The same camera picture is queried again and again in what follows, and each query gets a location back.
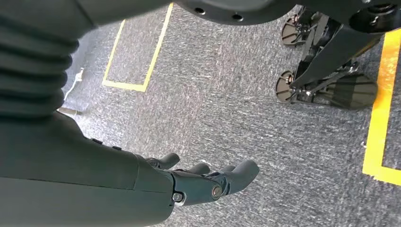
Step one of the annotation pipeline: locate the floor socket plate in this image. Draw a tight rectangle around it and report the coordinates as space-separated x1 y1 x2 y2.
57 106 84 116

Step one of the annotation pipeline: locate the yellow tape square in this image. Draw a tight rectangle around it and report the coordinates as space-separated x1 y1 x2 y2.
362 28 401 186
102 2 174 93

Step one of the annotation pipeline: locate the black left robot leg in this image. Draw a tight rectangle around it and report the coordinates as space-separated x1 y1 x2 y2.
280 6 333 63

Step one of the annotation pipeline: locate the white cable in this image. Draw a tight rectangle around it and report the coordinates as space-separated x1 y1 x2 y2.
63 67 85 102

